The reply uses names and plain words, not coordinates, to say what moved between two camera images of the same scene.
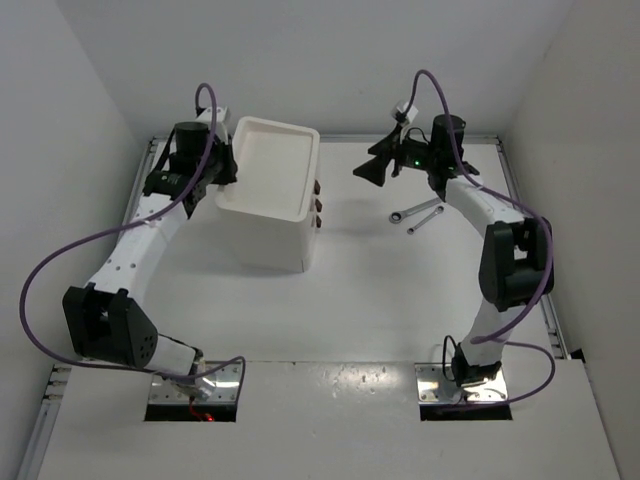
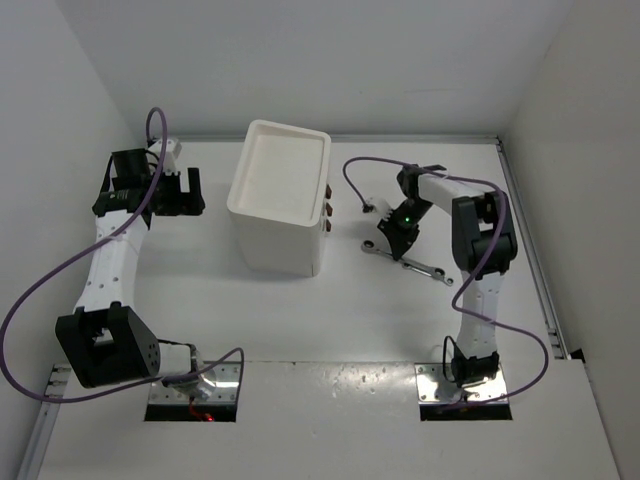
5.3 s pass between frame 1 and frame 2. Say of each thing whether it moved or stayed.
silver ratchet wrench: moved
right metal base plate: stayed
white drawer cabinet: moved
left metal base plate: stayed
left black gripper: moved
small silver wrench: moved
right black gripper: moved
